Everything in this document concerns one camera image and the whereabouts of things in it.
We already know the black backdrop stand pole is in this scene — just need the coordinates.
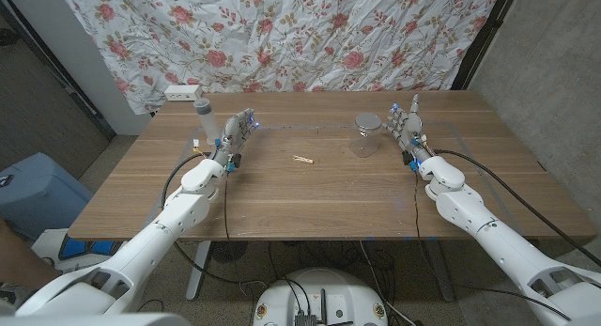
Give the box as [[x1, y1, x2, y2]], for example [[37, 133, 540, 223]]
[[450, 0, 520, 91]]

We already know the thin black wire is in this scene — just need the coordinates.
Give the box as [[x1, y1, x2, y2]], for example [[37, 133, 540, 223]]
[[412, 170, 424, 242], [223, 170, 231, 241]]

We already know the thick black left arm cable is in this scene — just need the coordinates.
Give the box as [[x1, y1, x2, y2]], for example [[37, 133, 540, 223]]
[[161, 151, 269, 287]]

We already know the blue plastic bin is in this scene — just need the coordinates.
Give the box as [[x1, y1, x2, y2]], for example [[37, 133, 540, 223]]
[[0, 151, 94, 241]]

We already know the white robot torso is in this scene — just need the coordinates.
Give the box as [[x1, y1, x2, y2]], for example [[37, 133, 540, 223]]
[[0, 311, 192, 326]]

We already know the clear jar with metal lid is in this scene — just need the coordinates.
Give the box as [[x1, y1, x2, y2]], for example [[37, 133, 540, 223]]
[[348, 112, 383, 159]]

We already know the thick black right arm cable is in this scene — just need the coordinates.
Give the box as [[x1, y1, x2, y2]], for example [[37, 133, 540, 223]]
[[432, 148, 601, 269]]

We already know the grey table leg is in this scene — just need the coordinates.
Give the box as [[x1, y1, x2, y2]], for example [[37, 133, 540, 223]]
[[185, 241, 212, 302], [424, 241, 456, 303]]

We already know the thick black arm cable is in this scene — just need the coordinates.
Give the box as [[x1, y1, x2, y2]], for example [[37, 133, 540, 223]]
[[432, 148, 601, 269], [161, 151, 269, 287]]

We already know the white power strip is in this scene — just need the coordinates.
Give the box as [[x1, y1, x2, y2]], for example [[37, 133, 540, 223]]
[[163, 84, 204, 102]]

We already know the round black floor fan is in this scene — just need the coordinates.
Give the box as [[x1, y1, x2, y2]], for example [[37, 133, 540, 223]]
[[209, 241, 249, 264]]

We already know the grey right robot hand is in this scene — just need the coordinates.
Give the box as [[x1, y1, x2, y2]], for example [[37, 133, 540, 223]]
[[382, 93, 436, 165]]

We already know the floral backdrop cloth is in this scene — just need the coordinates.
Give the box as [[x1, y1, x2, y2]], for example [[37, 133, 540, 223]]
[[55, 0, 502, 116]]

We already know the white and blue box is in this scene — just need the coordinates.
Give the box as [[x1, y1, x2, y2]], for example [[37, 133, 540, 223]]
[[31, 227, 126, 273]]

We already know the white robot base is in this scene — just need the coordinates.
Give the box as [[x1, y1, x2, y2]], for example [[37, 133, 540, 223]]
[[252, 267, 390, 326]]

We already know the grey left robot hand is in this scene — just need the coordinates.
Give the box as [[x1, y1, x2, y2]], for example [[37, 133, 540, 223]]
[[213, 108, 260, 166]]

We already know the clear bottle with grey cap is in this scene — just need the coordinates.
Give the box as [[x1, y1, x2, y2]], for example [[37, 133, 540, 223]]
[[193, 98, 223, 147]]

